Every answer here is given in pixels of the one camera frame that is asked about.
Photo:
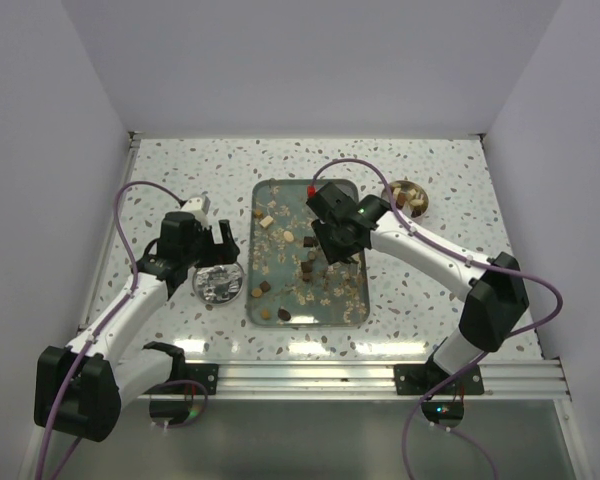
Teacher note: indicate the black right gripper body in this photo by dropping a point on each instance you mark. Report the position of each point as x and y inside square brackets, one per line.
[334, 245]

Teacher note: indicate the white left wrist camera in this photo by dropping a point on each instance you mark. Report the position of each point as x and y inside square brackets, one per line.
[198, 206]

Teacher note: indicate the floral blue serving tray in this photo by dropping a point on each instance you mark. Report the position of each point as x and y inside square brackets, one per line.
[328, 296]

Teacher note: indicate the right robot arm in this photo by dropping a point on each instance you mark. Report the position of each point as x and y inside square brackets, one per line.
[493, 301]

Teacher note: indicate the brown cube chocolate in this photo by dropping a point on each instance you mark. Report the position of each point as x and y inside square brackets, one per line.
[265, 287]

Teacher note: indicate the dark cube chocolate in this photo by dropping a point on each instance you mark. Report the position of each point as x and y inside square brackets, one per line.
[306, 265]

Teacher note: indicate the aluminium frame rail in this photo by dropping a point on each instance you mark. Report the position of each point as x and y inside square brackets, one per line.
[381, 380]

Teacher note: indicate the round tin container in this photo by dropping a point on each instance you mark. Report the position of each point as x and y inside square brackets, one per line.
[410, 198]

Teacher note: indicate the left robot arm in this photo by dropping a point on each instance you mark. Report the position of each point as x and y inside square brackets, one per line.
[82, 388]

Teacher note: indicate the white rectangular chocolate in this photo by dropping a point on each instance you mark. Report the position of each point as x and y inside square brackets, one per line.
[266, 222]

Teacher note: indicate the dark ridged oval chocolate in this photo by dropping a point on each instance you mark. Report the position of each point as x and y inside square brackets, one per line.
[284, 314]

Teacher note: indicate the silver embossed tin lid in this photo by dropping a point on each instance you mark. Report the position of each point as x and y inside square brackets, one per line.
[218, 285]

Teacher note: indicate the metal serving tongs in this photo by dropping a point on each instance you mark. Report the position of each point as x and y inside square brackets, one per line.
[345, 260]

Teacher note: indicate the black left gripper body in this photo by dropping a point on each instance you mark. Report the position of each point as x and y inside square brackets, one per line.
[203, 251]

